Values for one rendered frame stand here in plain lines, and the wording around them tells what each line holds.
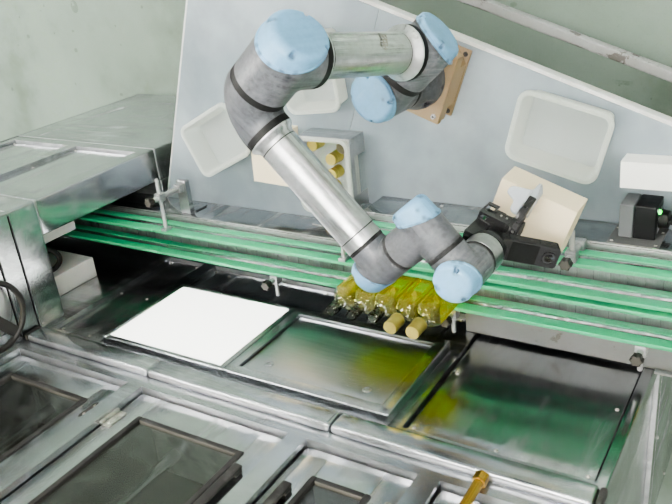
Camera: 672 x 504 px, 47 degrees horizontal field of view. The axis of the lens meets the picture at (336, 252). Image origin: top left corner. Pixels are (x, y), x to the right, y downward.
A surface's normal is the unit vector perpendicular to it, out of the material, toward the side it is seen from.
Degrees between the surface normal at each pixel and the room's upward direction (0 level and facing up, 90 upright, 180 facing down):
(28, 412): 90
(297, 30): 82
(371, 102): 8
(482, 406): 91
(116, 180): 90
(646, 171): 0
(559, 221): 0
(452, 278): 0
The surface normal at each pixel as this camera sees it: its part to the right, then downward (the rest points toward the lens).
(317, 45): 0.47, -0.47
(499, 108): -0.52, 0.40
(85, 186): 0.85, 0.14
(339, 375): -0.10, -0.91
